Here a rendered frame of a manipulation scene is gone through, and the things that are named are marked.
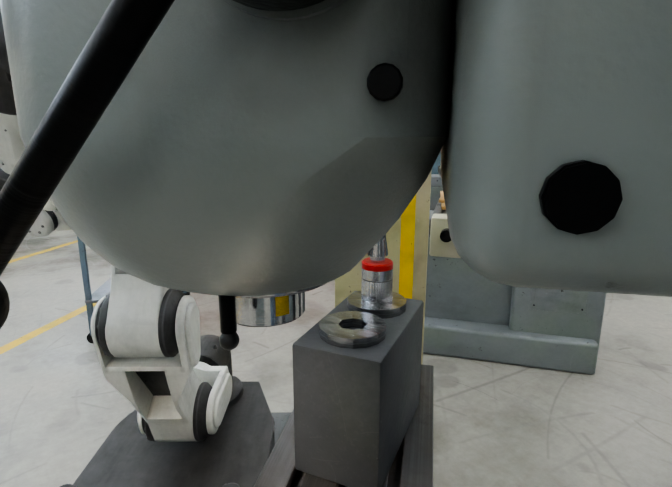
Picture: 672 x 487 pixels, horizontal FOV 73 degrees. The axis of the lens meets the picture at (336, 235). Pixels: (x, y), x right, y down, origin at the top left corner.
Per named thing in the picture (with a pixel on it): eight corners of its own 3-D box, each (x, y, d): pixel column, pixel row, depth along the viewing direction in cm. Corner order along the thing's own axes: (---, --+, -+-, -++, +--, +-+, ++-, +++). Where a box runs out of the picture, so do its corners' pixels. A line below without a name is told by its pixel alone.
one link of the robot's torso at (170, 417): (158, 401, 127) (104, 279, 97) (229, 400, 127) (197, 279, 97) (139, 456, 115) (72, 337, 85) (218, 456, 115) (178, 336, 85)
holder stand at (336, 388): (293, 470, 61) (290, 333, 57) (353, 388, 81) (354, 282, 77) (378, 498, 57) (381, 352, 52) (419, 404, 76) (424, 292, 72)
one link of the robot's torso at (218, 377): (165, 400, 133) (162, 359, 130) (233, 399, 133) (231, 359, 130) (136, 448, 113) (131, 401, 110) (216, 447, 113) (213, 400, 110)
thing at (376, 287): (396, 303, 67) (398, 270, 66) (367, 306, 66) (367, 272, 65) (385, 292, 72) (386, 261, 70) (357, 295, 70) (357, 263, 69)
